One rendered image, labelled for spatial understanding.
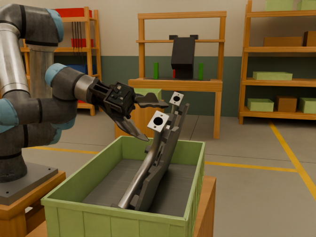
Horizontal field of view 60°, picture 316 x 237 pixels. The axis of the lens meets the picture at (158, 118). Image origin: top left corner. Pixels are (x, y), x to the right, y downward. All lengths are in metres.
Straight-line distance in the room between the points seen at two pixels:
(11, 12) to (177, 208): 0.86
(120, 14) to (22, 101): 5.53
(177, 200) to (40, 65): 0.71
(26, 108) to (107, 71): 5.59
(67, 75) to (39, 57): 0.32
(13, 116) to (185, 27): 5.28
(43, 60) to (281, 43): 4.70
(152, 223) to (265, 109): 4.84
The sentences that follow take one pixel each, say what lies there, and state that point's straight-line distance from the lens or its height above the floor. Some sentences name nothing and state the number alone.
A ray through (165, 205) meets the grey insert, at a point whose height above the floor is 0.85.
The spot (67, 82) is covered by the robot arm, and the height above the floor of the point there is 1.28.
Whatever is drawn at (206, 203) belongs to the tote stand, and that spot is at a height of 0.79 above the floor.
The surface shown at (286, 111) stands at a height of 0.27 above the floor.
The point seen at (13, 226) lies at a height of 0.78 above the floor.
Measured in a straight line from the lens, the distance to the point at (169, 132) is 0.78.
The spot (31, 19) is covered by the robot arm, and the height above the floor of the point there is 1.47.
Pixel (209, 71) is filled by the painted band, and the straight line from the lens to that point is 5.87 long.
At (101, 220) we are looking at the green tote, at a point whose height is 0.92.
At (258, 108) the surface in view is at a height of 0.31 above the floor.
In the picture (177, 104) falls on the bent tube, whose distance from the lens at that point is 1.05.
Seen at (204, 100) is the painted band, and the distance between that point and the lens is 5.94.
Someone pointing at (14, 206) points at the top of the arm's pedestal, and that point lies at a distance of 1.10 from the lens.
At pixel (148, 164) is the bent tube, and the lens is 0.83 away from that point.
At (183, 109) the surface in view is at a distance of 1.11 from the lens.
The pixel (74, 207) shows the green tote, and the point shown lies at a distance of 0.82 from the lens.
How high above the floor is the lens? 1.37
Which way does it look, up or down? 14 degrees down
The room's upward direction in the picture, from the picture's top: straight up
